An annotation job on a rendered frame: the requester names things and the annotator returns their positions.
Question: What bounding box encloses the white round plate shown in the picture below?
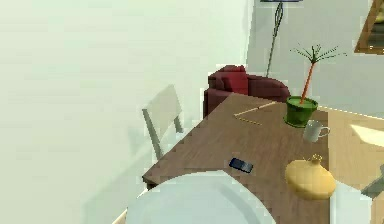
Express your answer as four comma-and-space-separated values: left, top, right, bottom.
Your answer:
124, 170, 278, 224

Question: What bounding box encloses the white dining chair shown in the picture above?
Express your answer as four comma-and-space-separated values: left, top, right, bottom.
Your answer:
141, 84, 185, 162

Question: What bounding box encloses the brown wooden dining table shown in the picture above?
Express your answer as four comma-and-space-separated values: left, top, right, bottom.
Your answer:
142, 92, 331, 224

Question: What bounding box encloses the dark red armchair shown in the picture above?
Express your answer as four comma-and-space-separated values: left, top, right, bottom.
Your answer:
203, 64, 291, 118

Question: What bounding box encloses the short yellow pencil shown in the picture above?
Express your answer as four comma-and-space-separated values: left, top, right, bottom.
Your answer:
237, 116, 263, 127

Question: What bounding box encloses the long pale pencil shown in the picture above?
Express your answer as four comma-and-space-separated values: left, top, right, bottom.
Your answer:
233, 101, 278, 117

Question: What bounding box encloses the dark blue phone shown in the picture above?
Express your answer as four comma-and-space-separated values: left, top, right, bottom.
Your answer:
228, 157, 254, 174

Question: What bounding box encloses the potted plant in green pot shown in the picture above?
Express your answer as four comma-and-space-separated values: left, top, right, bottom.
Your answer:
283, 43, 348, 129

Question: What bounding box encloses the grey floor lamp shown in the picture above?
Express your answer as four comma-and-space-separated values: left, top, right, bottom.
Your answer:
260, 0, 304, 78

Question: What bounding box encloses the grey mug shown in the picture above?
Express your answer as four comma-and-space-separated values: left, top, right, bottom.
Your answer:
302, 119, 331, 144

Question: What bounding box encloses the wooden framed picture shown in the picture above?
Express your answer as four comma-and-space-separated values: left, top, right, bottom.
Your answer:
353, 0, 384, 56

